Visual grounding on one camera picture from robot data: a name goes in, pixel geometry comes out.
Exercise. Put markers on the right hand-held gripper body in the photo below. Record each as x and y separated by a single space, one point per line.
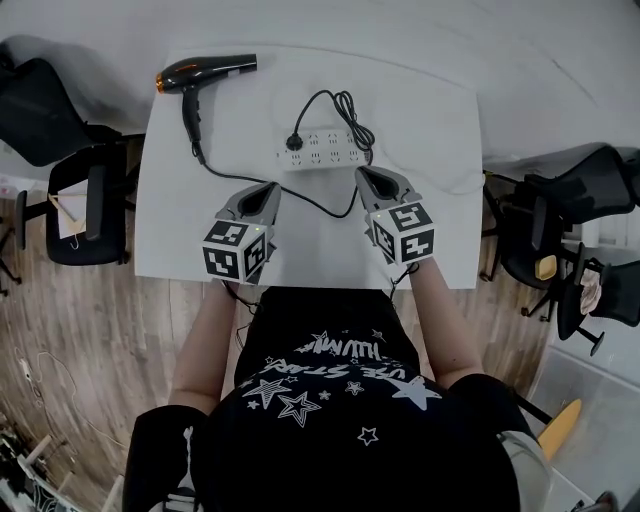
405 232

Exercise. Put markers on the small yellow container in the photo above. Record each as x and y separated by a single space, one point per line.
547 267

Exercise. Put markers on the white paper sheet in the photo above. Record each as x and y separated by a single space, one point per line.
67 220

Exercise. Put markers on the black hair dryer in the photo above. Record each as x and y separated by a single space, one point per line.
200 70

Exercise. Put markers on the black chair with cloth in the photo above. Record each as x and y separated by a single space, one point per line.
620 290

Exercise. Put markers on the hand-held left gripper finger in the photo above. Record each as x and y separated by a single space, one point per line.
272 212
245 196

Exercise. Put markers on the black high-back office chair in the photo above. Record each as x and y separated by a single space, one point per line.
35 115

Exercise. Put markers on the wooden clothes hanger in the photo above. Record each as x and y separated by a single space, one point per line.
65 210

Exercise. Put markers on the person's right forearm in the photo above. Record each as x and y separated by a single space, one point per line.
445 330

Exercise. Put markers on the beige cloth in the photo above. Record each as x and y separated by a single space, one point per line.
592 295

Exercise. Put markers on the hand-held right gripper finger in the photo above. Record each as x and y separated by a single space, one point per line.
367 197
405 187

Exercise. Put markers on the person's black star-print shirt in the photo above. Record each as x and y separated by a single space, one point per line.
350 450

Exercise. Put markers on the white cabinet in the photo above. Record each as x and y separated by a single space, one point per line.
600 400

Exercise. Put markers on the person's grey white bag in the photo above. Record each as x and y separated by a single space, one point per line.
525 465

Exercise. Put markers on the white multi-socket power strip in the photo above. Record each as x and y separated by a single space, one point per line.
325 150

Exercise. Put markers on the black armrest office chair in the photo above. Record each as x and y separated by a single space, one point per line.
595 180

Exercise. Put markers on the yellow curved board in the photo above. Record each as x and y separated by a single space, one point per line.
562 430

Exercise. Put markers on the wooden stick frame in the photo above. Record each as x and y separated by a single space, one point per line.
40 450

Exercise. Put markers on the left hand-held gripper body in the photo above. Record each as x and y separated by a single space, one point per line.
235 250

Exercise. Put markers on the person's left forearm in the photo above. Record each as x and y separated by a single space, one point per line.
205 350

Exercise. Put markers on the black equipment pile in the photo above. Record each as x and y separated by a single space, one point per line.
15 460

